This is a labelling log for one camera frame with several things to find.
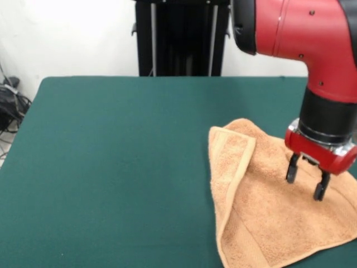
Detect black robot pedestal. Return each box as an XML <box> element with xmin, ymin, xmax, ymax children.
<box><xmin>129</xmin><ymin>0</ymin><xmax>234</xmax><ymax>77</ymax></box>

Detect tangled black cables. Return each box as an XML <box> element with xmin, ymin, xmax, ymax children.
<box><xmin>0</xmin><ymin>75</ymin><xmax>33</xmax><ymax>135</ymax></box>

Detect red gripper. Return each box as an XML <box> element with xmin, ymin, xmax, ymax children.
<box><xmin>284</xmin><ymin>118</ymin><xmax>357</xmax><ymax>201</ymax></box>

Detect dark green table cloth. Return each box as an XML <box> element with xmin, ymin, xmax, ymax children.
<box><xmin>0</xmin><ymin>75</ymin><xmax>357</xmax><ymax>268</ymax></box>

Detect tan terry towel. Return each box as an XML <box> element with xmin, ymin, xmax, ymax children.
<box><xmin>208</xmin><ymin>118</ymin><xmax>357</xmax><ymax>268</ymax></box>

